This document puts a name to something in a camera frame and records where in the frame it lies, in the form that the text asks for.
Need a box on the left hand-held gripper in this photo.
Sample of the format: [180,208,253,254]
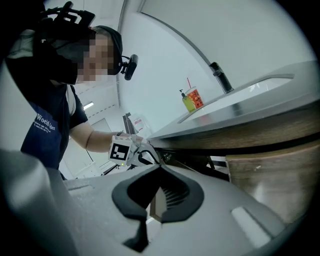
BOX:
[108,134,161,168]

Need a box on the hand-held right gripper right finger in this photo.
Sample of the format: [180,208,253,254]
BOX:
[159,164,205,224]

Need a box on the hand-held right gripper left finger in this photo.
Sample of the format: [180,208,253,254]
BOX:
[111,164,162,221]

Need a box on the person's left forearm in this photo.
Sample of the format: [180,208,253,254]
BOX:
[69,122,118,154]

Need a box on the wooden sink cabinet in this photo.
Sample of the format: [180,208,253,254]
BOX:
[147,59,320,225]

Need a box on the white water dispenser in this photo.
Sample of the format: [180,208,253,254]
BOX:
[132,116,151,137]

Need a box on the black white leaning panel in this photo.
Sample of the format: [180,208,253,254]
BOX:
[121,112,138,137]

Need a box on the green soap bottle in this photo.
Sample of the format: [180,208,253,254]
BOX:
[178,89,197,113]

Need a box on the red paper cup with straw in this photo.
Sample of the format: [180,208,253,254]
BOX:
[186,77,205,110]

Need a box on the white sink basin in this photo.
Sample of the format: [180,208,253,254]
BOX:
[177,73,296,125]

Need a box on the black faucet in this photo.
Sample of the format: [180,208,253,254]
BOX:
[209,61,235,95]

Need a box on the dark stone countertop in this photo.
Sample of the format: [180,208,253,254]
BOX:
[147,59,320,151]

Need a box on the person's dark shirt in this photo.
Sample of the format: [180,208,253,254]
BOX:
[4,28,89,171]

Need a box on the person's head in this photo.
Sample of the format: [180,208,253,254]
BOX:
[53,24,123,85]

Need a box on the large grey roller blind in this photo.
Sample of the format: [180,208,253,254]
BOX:
[138,0,316,76]

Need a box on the black head-mounted camera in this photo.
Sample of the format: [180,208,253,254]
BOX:
[119,54,139,81]

